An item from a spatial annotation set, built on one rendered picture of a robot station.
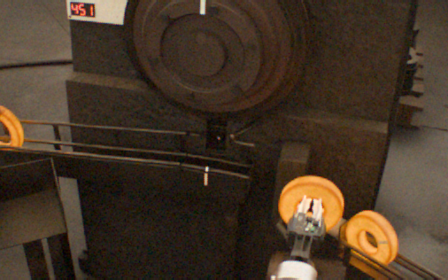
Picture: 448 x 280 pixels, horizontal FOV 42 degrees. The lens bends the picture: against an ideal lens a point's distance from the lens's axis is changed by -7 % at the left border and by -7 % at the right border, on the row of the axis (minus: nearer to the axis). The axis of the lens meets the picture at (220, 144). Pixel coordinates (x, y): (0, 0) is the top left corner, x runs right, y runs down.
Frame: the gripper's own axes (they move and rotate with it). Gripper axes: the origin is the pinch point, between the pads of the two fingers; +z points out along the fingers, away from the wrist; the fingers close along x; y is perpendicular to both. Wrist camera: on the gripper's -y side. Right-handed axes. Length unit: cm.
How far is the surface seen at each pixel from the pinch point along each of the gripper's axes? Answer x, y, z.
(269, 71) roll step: 15.7, 16.7, 22.6
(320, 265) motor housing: -5.7, -32.4, 0.4
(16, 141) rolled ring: 95, -25, 16
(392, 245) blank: -22.4, -9.9, -2.6
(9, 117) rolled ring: 97, -17, 19
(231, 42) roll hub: 24.7, 25.2, 21.2
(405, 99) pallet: -39, -119, 155
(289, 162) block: 8.2, -10.8, 17.6
